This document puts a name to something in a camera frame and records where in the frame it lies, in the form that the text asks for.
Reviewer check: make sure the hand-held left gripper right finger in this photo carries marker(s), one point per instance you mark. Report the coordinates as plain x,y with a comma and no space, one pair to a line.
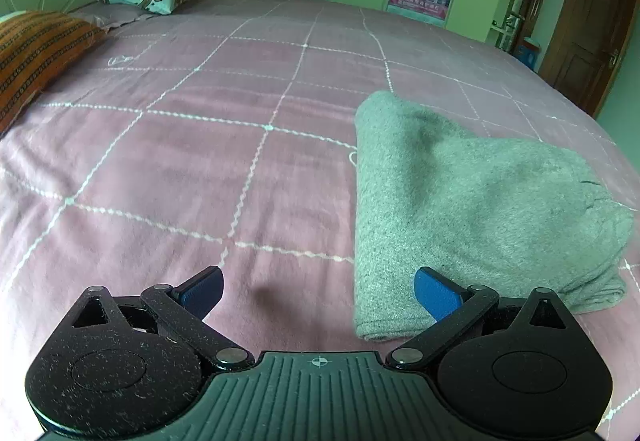
437,293

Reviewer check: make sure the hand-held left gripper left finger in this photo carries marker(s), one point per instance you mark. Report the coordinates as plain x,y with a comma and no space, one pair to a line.
200,293

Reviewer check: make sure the grey pants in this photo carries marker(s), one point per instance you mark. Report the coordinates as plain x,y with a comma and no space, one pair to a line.
465,211

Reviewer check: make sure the bed with pink checked blanket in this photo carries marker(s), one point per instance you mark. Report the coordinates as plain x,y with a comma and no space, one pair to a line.
200,146

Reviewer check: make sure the blue bin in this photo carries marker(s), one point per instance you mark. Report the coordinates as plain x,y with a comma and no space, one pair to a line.
527,53

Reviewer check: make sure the orange striped pillow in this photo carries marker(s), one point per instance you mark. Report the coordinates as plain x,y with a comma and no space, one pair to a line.
35,51

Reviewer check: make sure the flat pink pillow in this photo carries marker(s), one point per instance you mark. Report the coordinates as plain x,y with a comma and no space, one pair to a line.
112,13

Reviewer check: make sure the brown wooden door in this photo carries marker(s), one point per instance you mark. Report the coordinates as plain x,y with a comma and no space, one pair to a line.
590,31

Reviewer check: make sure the metal frame rack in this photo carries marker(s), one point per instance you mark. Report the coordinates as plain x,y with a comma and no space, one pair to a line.
507,18

